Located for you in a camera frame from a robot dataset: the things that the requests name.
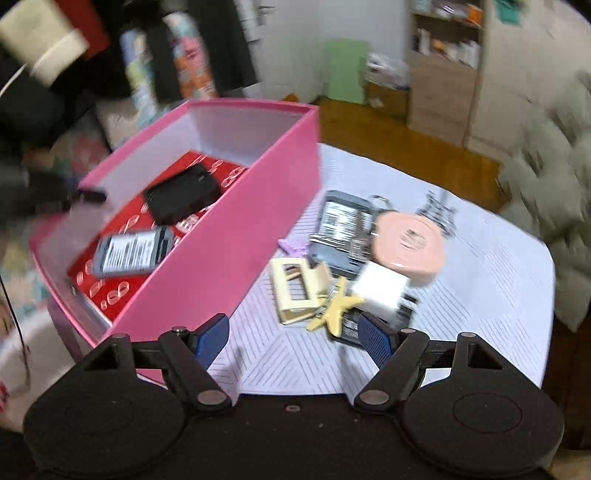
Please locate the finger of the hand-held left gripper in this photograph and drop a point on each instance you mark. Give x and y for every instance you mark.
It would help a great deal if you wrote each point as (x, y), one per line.
(90, 196)

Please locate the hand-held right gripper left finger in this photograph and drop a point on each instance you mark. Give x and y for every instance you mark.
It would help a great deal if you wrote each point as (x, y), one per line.
(212, 340)

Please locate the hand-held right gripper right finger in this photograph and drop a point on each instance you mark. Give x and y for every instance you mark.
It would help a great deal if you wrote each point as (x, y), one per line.
(374, 341)

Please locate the black case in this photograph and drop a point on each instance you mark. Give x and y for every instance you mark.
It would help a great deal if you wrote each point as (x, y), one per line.
(407, 307)

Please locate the yellow star hair clip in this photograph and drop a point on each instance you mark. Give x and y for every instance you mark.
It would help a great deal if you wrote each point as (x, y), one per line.
(334, 311)

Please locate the white charger cube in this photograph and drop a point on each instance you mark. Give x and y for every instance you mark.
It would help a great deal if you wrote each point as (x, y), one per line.
(381, 288)

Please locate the cream hair claw clip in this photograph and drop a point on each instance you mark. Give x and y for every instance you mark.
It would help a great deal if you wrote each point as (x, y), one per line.
(318, 277)

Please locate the black pouch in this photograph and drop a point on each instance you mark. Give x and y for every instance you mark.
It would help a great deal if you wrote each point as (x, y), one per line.
(182, 194)

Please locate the rounded square compact case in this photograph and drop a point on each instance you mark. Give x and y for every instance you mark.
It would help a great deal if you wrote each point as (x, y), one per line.
(408, 244)

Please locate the small purple hair clip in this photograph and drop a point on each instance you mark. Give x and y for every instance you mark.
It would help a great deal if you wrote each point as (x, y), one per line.
(293, 247)

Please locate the pink cardboard box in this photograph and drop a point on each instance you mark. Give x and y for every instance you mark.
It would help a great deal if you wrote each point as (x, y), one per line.
(258, 194)

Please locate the black coat with white piping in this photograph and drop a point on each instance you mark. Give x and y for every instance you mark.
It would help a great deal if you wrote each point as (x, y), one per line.
(27, 110)

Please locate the white patterned tablecloth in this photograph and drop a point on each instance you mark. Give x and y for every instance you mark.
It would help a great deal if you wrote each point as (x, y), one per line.
(485, 295)

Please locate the red printed paper sheet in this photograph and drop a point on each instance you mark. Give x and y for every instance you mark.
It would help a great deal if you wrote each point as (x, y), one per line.
(219, 173)

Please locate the cream coat with fleece cuff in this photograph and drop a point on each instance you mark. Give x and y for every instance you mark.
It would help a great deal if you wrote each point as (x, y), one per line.
(41, 37)

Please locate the black hanging coat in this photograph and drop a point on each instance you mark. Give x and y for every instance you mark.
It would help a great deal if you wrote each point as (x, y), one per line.
(161, 55)

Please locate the red garment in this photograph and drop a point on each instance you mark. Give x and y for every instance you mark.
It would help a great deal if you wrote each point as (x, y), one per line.
(90, 27)

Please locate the floral quilt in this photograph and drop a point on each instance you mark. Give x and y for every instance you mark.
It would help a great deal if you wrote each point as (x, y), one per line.
(189, 55)

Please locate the green puffer jacket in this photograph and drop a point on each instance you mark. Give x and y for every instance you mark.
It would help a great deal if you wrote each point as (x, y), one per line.
(549, 184)

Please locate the white door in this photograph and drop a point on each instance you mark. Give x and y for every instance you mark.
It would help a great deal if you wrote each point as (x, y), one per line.
(286, 46)

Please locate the wooden shelf cabinet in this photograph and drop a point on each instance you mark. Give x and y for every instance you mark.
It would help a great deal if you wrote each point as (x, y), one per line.
(438, 92)

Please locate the white tissue pack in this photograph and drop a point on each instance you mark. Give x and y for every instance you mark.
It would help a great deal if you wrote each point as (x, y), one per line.
(388, 71)

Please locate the green folding board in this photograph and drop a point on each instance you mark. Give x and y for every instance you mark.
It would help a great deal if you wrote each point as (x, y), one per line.
(346, 69)

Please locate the light wooden wardrobe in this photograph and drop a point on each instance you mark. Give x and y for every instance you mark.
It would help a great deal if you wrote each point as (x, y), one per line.
(521, 69)

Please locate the teal hanging organizer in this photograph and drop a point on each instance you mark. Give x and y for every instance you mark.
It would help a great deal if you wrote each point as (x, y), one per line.
(512, 11)

